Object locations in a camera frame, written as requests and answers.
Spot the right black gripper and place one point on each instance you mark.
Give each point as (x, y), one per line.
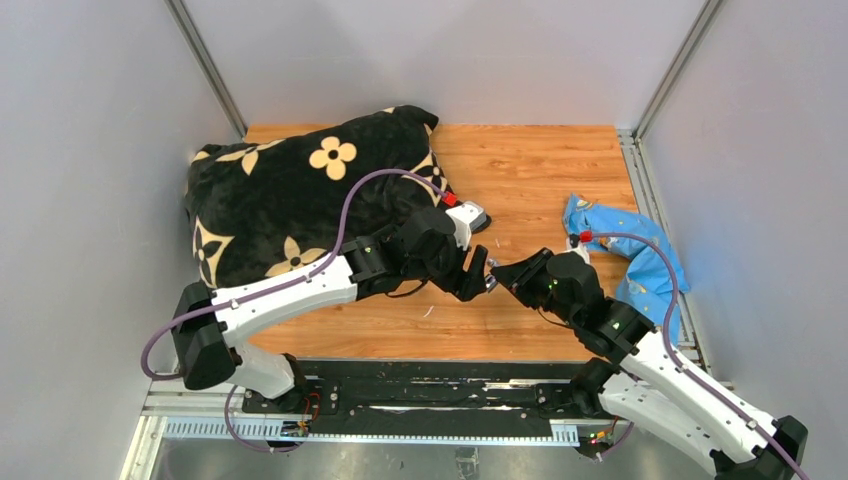
(520, 276)

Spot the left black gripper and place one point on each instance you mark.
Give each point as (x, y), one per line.
(465, 284)

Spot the chrome faucet tap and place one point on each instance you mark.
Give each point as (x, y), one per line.
(491, 275)

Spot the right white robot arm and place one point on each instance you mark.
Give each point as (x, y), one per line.
(634, 375)

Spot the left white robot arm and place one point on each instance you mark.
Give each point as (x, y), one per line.
(212, 344)

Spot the blue printed cloth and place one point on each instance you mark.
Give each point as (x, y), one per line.
(646, 284)

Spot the black floral pillow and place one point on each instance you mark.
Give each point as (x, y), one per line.
(261, 209)

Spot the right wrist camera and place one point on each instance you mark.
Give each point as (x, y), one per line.
(578, 252)

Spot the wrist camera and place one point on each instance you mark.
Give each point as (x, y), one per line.
(467, 217)
(578, 252)

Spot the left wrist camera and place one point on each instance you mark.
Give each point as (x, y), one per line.
(467, 217)

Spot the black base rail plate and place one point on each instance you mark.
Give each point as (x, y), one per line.
(429, 402)

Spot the aluminium frame post right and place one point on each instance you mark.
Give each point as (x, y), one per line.
(699, 28)

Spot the aluminium frame post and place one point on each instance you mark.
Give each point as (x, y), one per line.
(204, 59)
(699, 28)

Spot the aluminium frame post left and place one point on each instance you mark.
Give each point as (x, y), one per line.
(204, 59)

